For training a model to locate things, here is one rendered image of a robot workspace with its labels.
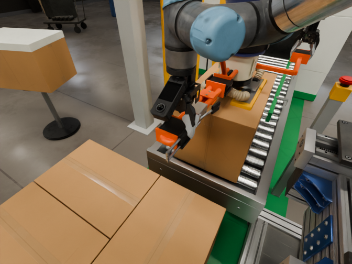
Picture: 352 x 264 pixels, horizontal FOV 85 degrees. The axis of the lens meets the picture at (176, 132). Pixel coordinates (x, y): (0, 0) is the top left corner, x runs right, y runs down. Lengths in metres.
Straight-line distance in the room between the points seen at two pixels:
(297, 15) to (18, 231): 1.25
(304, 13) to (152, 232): 0.91
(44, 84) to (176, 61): 1.64
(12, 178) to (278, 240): 2.19
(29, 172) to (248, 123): 1.98
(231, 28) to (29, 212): 1.18
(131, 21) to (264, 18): 1.44
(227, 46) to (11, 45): 1.79
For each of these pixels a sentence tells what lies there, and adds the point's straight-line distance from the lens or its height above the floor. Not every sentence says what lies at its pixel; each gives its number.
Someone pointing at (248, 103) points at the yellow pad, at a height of 0.97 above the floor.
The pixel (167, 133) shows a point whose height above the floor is 1.10.
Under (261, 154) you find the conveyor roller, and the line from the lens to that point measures 1.36.
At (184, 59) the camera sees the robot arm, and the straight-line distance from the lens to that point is 0.44.
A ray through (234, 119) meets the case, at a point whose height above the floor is 0.95.
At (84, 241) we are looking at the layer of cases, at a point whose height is 0.54.
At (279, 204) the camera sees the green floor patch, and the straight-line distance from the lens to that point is 1.85.
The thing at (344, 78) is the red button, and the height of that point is 1.04.
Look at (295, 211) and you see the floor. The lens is 1.88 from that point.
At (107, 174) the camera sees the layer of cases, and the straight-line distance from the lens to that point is 1.21.
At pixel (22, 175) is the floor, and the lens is 2.29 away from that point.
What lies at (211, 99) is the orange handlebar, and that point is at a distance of 0.73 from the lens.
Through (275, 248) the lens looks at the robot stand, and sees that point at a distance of 1.44.
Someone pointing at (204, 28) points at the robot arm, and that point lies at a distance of 0.32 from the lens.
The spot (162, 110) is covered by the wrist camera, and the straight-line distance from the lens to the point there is 0.44.
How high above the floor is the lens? 1.46
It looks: 41 degrees down
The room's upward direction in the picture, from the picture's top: straight up
